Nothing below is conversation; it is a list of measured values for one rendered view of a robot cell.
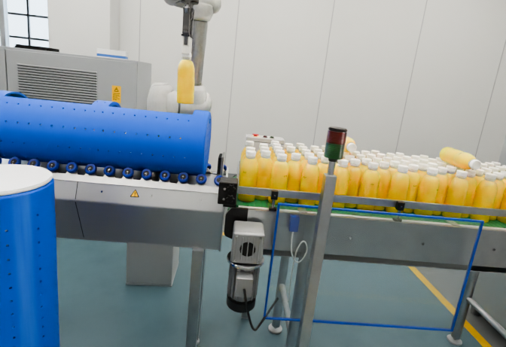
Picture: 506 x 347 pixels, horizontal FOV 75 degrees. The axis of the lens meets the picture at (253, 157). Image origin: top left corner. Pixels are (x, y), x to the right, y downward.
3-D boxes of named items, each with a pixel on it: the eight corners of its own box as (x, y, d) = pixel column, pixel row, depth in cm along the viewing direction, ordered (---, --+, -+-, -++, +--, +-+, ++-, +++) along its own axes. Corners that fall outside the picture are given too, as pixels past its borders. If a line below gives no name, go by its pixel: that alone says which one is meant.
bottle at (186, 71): (181, 103, 134) (181, 56, 130) (174, 101, 140) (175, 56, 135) (196, 104, 138) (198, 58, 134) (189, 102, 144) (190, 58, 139)
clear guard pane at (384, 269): (265, 316, 133) (279, 205, 122) (450, 328, 137) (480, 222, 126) (265, 317, 132) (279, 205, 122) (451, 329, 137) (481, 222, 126)
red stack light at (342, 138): (323, 140, 111) (325, 128, 110) (342, 141, 111) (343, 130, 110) (328, 143, 105) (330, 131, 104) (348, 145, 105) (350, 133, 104)
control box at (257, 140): (244, 151, 179) (245, 132, 177) (280, 155, 180) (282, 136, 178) (244, 156, 169) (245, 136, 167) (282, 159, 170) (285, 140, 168)
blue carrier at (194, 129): (22, 151, 155) (21, 89, 149) (208, 168, 160) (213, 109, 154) (-25, 164, 127) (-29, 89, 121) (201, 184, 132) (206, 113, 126)
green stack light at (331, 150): (321, 154, 112) (323, 140, 111) (339, 156, 112) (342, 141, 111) (326, 158, 106) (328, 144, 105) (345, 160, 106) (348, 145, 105)
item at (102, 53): (99, 57, 302) (99, 49, 301) (127, 60, 307) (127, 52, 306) (96, 56, 290) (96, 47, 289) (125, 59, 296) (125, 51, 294)
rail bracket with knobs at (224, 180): (218, 199, 133) (220, 175, 131) (236, 200, 133) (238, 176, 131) (216, 208, 123) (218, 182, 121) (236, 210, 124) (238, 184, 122)
